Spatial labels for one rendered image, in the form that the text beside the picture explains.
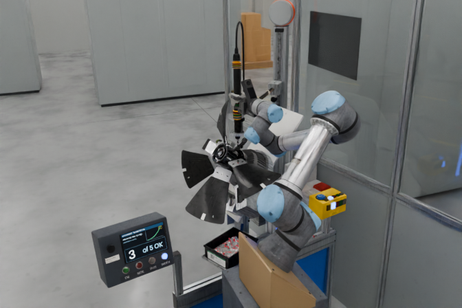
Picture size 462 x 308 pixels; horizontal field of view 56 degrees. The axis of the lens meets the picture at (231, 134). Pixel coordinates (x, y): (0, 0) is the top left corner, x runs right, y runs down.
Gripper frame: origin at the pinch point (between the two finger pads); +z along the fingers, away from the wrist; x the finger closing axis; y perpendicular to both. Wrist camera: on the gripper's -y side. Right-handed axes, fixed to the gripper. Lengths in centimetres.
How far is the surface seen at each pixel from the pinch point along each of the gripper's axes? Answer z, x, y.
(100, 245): -43, -83, 33
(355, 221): -23, 70, 86
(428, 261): -72, 70, 84
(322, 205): -44, 21, 49
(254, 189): -25.8, -5.9, 40.5
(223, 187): -1, -8, 49
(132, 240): -44, -72, 34
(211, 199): -1, -16, 54
